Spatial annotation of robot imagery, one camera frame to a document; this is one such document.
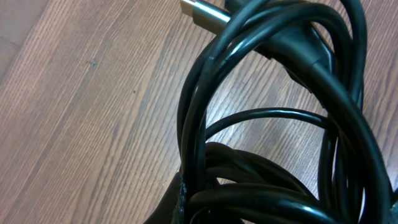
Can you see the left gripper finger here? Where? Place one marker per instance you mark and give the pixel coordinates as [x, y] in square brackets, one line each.
[171, 208]

